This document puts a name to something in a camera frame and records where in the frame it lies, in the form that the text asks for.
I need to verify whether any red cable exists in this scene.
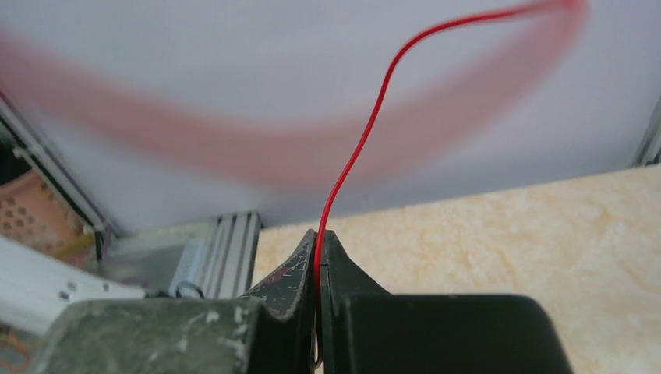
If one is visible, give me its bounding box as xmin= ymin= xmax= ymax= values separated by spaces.
xmin=0 ymin=0 xmax=590 ymax=368

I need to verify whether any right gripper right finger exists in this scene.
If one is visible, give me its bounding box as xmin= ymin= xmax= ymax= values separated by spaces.
xmin=319 ymin=231 xmax=572 ymax=373

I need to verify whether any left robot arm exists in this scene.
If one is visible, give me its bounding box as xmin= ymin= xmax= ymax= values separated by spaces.
xmin=1 ymin=238 xmax=146 ymax=335

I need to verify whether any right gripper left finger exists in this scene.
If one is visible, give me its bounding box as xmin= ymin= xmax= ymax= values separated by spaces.
xmin=28 ymin=231 xmax=316 ymax=373

